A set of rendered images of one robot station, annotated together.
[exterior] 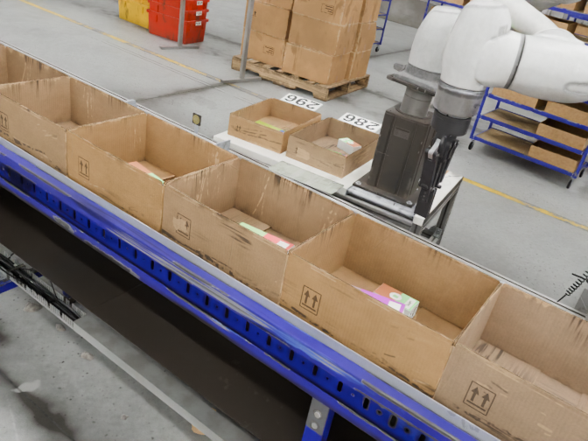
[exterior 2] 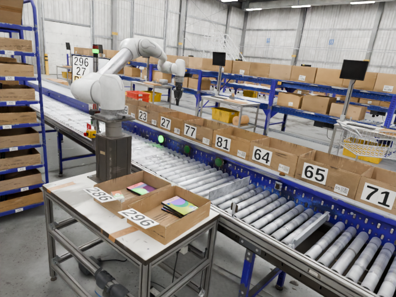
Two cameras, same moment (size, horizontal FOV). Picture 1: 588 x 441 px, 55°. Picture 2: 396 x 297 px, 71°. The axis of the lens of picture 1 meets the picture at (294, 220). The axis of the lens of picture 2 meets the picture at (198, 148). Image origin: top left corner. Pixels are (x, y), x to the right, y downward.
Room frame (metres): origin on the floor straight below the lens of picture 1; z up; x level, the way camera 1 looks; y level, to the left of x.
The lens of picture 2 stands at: (3.83, 0.57, 1.60)
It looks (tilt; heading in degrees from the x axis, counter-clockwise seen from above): 17 degrees down; 192
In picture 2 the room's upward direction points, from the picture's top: 6 degrees clockwise
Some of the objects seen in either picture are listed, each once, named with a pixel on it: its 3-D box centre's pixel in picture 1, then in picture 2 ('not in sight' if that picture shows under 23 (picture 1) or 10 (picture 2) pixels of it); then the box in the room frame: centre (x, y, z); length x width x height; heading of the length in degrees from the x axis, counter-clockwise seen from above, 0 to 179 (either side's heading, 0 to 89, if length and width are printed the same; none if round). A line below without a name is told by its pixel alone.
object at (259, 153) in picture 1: (339, 158); (127, 200); (2.41, -0.15, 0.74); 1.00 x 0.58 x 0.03; 65
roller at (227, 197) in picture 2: not in sight; (233, 195); (2.03, 0.47, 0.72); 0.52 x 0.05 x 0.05; 149
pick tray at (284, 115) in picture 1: (276, 123); (170, 211); (2.53, 0.17, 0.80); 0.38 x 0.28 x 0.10; 157
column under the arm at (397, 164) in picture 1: (402, 150); (114, 157); (2.18, -0.38, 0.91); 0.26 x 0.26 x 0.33; 65
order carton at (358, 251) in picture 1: (388, 297); (180, 123); (1.07, -0.24, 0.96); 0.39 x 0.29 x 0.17; 59
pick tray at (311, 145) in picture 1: (335, 145); (133, 191); (2.40, -0.12, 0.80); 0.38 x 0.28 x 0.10; 154
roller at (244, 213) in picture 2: not in sight; (256, 206); (2.13, 0.64, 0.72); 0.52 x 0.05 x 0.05; 149
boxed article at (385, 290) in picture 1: (394, 304); not in sight; (1.13, -0.28, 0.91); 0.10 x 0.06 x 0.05; 60
